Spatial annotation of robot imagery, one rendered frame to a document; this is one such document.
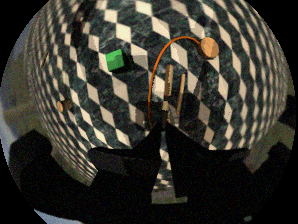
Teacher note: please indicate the round wooden button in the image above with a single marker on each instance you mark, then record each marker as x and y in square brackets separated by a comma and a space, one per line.
[208, 48]

